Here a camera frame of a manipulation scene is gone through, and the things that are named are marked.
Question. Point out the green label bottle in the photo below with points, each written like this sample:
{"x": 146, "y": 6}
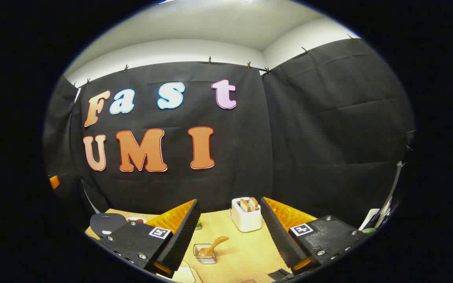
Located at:
{"x": 198, "y": 225}

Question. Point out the white toaster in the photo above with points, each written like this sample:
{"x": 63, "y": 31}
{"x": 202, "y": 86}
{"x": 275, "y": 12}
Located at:
{"x": 246, "y": 220}

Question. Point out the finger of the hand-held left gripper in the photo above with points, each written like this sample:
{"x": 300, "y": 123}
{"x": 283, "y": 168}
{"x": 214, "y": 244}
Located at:
{"x": 54, "y": 182}

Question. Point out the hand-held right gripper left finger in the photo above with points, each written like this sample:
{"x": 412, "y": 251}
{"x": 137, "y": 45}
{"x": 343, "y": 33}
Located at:
{"x": 183, "y": 239}

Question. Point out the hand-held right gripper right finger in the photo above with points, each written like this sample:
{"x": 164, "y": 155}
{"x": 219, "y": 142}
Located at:
{"x": 279, "y": 239}

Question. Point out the toasted bread slice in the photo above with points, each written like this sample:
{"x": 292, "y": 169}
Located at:
{"x": 244, "y": 205}
{"x": 253, "y": 203}

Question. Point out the clear tray of rice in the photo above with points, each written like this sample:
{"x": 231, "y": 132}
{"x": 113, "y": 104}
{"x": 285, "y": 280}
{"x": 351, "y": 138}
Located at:
{"x": 183, "y": 275}

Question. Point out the round plate with red food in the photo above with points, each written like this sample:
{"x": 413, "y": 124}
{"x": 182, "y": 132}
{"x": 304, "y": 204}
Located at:
{"x": 136, "y": 218}

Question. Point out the dark rice cooker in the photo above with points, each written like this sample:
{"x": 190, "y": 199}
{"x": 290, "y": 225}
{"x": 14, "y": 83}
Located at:
{"x": 106, "y": 224}

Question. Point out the clear chopstick holder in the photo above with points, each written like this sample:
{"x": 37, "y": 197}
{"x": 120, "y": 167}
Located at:
{"x": 206, "y": 257}

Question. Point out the wooden spoon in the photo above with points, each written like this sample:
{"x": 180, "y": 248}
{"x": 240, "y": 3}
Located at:
{"x": 214, "y": 243}

